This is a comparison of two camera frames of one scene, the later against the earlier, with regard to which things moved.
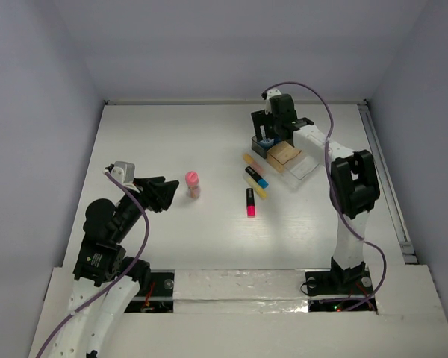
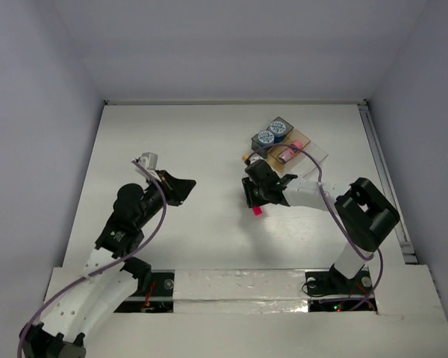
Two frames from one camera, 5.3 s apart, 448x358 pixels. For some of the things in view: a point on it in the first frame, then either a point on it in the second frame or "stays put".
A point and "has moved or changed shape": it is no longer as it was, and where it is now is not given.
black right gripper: [260, 118] → [251, 199]
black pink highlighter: [250, 203] has moved or changed shape
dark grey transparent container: [258, 148] stays put
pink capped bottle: [192, 180] → [290, 153]
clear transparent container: [296, 168] stays put
